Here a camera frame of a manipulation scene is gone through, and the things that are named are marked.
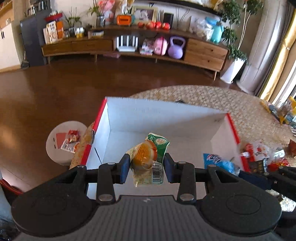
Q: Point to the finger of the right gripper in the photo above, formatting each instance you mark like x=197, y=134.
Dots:
x=260, y=180

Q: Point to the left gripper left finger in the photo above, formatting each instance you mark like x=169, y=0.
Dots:
x=109, y=174

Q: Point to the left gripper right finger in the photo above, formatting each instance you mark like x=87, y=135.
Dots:
x=182, y=173

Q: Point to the blue snack bag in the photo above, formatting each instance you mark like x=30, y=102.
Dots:
x=213, y=159

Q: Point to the white red drink pouch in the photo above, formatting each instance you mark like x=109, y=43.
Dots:
x=256, y=151

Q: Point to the green orange pastry packet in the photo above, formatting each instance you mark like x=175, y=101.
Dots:
x=146, y=160

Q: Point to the black sesame snack bag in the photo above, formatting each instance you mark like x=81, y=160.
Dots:
x=259, y=167

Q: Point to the red chips bag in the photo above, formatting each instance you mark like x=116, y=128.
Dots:
x=276, y=164

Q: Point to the white snack wrapper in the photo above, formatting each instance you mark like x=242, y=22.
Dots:
x=275, y=154

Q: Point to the dark red foil bag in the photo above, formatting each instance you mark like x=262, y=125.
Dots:
x=292, y=148

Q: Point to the white round stool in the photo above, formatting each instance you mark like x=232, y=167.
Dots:
x=58, y=148

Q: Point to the red cardboard box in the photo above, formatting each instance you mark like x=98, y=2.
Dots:
x=186, y=131

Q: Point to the glass cup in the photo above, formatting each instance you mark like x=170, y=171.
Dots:
x=283, y=110

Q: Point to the small yellow wrapper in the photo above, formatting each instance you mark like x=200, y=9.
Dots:
x=265, y=105

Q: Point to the purple kettlebell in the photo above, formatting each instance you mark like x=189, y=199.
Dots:
x=176, y=51

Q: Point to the white router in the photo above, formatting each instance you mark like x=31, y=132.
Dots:
x=126, y=43

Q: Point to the wooden tv cabinet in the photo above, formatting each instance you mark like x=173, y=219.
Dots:
x=101, y=41

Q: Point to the stack of booklets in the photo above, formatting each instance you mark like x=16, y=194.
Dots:
x=147, y=47

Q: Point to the gold curtain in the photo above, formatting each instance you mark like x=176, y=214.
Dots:
x=286, y=42

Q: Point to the teal water jug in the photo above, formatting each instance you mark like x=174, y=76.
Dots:
x=218, y=29

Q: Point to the clear plastic bag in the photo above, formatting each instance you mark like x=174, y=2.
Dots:
x=201, y=28

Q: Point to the white standing air conditioner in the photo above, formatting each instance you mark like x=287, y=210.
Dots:
x=264, y=46

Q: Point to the red apples row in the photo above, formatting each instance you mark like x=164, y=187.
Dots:
x=154, y=25

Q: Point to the orange radio box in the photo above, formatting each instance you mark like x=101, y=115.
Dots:
x=124, y=20

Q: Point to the black speaker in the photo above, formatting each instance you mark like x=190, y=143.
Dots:
x=168, y=19

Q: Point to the framed photo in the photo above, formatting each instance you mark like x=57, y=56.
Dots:
x=144, y=14

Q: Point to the black side cabinet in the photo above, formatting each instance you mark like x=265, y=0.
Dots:
x=33, y=37

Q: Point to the tv screen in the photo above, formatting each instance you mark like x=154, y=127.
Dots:
x=203, y=5

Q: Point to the pink plush doll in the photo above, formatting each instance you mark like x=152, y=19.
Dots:
x=107, y=10

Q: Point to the potted green tree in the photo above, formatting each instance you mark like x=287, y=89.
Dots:
x=236, y=16

